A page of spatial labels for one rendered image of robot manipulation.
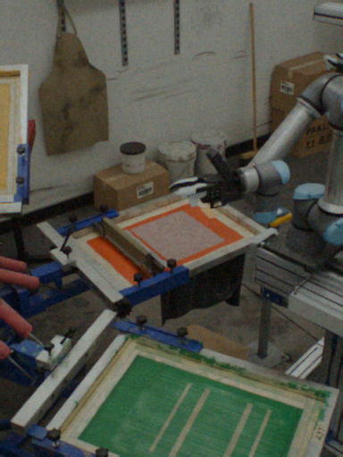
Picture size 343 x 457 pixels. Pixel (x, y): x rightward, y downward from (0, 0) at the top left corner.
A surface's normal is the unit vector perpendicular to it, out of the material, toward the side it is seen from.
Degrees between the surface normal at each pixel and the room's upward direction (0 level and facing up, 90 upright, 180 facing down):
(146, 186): 88
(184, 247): 0
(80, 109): 89
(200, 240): 0
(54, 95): 88
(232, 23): 90
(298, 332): 0
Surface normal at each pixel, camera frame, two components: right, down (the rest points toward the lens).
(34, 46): 0.58, 0.43
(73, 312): -0.01, -0.84
